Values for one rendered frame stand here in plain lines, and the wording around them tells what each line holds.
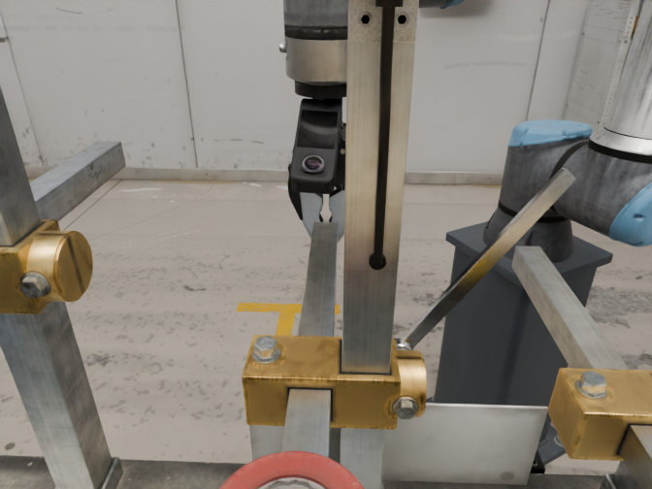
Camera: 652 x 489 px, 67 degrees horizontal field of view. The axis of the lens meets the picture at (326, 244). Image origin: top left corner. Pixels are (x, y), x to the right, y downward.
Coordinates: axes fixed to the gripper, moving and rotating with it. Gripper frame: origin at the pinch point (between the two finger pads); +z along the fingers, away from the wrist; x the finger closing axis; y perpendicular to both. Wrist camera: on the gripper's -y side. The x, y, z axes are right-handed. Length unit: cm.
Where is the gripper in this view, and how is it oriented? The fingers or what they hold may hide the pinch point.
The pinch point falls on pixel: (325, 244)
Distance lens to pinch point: 63.2
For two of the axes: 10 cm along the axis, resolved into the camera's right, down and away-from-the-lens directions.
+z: 0.0, 8.7, 4.9
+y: 0.4, -4.9, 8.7
